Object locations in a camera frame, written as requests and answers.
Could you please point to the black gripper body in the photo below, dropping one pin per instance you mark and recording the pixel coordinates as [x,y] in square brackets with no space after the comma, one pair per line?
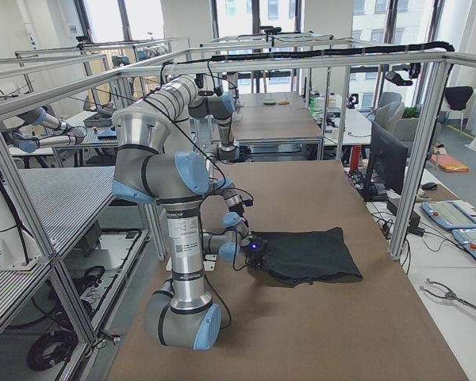
[260,252]

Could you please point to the black t-shirt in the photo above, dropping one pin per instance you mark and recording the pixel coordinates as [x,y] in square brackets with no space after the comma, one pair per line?
[308,257]

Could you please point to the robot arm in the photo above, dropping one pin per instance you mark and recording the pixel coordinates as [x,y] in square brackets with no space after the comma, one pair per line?
[221,106]
[182,312]

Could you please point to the black Huawei monitor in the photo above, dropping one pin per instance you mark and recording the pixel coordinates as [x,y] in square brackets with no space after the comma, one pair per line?
[386,165]

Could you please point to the striped metal table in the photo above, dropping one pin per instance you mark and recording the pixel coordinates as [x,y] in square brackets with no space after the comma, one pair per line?
[67,200]

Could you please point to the grey office chair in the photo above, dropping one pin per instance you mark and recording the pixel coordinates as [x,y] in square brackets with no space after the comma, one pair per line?
[390,110]

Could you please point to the metal rod tool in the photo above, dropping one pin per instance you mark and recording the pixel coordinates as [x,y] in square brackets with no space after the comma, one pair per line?
[448,294]

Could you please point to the aluminium frame post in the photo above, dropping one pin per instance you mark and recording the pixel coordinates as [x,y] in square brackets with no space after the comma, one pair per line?
[423,137]

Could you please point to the overhead aluminium frame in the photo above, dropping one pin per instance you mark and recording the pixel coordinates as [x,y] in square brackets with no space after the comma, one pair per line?
[363,53]

